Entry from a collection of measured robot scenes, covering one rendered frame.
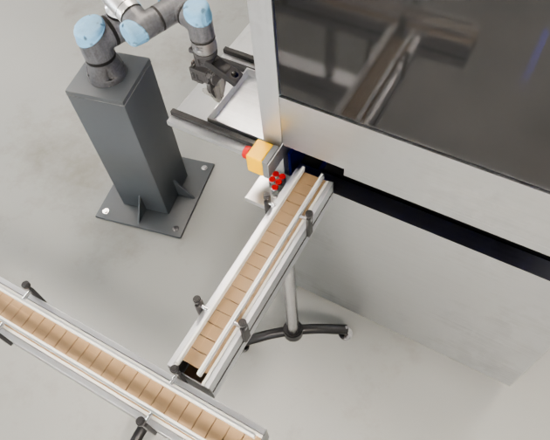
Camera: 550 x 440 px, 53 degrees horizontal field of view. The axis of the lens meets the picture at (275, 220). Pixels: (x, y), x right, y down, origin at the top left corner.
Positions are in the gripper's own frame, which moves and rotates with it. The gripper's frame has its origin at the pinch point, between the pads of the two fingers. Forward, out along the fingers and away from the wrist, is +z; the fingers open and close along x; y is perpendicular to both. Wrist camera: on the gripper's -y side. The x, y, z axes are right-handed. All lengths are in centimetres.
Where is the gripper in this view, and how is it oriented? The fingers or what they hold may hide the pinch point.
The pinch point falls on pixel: (221, 99)
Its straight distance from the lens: 186.6
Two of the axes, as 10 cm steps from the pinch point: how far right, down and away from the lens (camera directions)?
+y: -8.7, -3.8, 3.1
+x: -4.8, 7.6, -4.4
